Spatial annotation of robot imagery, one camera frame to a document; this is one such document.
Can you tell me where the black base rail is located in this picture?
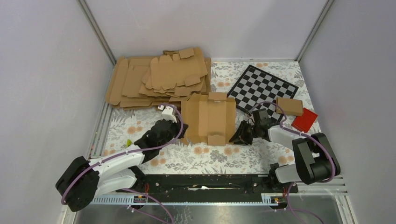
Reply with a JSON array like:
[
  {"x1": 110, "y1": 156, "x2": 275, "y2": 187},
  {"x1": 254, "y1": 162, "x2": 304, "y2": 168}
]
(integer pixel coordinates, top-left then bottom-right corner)
[{"x1": 131, "y1": 174, "x2": 289, "y2": 196}]

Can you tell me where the stack of cardboard blanks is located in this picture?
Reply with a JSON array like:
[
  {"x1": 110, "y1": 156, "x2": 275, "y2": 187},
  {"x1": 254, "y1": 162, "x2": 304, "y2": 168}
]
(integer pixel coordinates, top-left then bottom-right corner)
[{"x1": 105, "y1": 47, "x2": 212, "y2": 110}]

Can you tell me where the brown cardboard box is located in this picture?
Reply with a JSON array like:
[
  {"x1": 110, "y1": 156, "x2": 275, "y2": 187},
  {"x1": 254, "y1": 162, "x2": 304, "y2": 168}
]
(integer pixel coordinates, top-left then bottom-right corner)
[{"x1": 181, "y1": 92, "x2": 236, "y2": 146}]

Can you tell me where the floral table mat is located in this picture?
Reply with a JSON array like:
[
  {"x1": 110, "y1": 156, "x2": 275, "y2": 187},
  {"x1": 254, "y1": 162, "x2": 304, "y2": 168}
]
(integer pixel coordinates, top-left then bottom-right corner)
[{"x1": 90, "y1": 62, "x2": 314, "y2": 174}]

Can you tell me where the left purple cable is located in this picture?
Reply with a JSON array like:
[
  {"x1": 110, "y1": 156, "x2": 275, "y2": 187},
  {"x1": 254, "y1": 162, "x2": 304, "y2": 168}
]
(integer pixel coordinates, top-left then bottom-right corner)
[{"x1": 61, "y1": 103, "x2": 184, "y2": 224}]

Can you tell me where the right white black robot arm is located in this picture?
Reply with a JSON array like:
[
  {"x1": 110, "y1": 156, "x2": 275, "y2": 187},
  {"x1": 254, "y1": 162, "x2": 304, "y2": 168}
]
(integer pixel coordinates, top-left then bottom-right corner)
[{"x1": 230, "y1": 109, "x2": 340, "y2": 192}]

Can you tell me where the perforated metal cable tray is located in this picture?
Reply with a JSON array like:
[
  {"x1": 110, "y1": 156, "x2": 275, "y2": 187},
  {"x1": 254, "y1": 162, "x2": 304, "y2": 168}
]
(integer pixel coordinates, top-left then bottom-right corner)
[{"x1": 91, "y1": 190, "x2": 278, "y2": 206}]

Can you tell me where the red box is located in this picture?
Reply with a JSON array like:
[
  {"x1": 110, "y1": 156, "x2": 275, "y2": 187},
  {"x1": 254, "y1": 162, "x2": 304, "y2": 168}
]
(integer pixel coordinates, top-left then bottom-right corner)
[{"x1": 291, "y1": 107, "x2": 318, "y2": 133}]

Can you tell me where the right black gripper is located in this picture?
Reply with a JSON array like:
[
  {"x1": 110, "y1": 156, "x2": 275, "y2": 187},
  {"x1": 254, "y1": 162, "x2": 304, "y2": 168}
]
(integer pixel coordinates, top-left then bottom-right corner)
[{"x1": 228, "y1": 120, "x2": 260, "y2": 146}]

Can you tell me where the black white checkerboard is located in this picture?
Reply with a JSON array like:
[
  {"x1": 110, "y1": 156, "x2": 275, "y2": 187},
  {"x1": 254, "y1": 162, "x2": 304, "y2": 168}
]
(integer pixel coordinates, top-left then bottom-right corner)
[{"x1": 227, "y1": 65, "x2": 299, "y2": 122}]

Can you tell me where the folded small cardboard box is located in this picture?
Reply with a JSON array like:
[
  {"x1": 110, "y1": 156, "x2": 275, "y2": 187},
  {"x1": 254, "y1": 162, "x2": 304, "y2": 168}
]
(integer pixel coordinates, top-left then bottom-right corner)
[{"x1": 276, "y1": 97, "x2": 304, "y2": 116}]

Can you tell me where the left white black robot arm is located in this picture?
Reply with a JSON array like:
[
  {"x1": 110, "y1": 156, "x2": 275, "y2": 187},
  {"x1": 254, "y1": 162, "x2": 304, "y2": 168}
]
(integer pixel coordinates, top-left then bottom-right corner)
[{"x1": 56, "y1": 119, "x2": 188, "y2": 211}]

